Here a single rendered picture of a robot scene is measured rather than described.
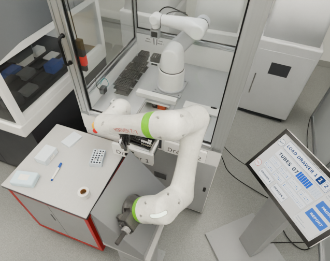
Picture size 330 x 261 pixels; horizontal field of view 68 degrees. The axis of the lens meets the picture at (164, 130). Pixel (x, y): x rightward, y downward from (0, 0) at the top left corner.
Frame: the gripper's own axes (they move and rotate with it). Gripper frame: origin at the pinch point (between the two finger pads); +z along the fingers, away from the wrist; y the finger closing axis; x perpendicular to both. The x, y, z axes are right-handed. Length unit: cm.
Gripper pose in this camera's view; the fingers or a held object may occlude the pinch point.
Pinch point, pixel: (126, 148)
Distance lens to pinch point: 159.3
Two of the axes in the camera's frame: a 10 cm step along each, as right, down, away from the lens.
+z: -0.3, 6.7, 7.4
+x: 9.4, 2.7, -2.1
